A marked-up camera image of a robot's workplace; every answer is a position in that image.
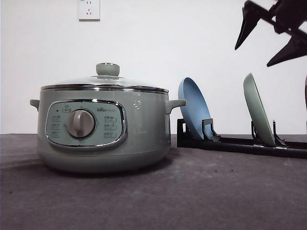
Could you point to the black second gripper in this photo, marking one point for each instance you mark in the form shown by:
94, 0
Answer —
288, 15

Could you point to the green plate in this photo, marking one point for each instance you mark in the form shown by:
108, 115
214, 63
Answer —
259, 109

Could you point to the glass steamer lid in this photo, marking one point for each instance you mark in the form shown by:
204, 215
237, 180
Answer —
107, 79

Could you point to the blue plate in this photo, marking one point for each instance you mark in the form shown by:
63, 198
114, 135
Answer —
196, 108

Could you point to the black plate rack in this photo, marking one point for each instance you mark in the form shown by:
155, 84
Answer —
210, 140

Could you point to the green electric steamer pot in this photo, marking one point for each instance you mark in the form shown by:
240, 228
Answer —
103, 128

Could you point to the dark grey table mat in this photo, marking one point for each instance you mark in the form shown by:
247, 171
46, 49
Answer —
194, 188

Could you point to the white wall socket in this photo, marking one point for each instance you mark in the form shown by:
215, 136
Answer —
88, 11

